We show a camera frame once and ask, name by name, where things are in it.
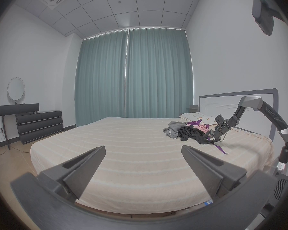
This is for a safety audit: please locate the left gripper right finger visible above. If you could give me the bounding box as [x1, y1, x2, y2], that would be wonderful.
[181, 145, 247, 198]

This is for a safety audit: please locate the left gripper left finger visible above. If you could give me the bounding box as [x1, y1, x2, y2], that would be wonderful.
[38, 146, 107, 202]

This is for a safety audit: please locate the pile of clothes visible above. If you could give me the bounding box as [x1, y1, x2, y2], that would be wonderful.
[176, 119, 228, 156]

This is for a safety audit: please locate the bed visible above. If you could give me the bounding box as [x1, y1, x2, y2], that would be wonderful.
[30, 88, 279, 215]

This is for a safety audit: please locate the white printed pillow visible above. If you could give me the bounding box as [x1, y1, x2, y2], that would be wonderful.
[179, 112, 216, 124]

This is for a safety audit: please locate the grey garment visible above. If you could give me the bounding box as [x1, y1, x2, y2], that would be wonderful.
[163, 121, 187, 139]

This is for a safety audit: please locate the black chest of drawers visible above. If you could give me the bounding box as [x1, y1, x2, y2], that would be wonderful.
[16, 110, 64, 145]

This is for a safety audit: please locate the blue-green curtain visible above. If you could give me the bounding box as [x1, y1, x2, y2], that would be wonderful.
[74, 29, 129, 126]
[125, 27, 195, 119]

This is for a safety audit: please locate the black dressing table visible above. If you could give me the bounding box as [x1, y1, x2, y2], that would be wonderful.
[0, 103, 40, 150]

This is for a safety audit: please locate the round white-framed mirror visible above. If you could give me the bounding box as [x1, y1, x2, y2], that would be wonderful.
[7, 78, 26, 104]

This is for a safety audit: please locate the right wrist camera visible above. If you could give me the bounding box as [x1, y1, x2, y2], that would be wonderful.
[214, 115, 227, 126]

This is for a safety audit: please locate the black cable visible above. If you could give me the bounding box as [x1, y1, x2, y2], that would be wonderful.
[0, 145, 31, 156]

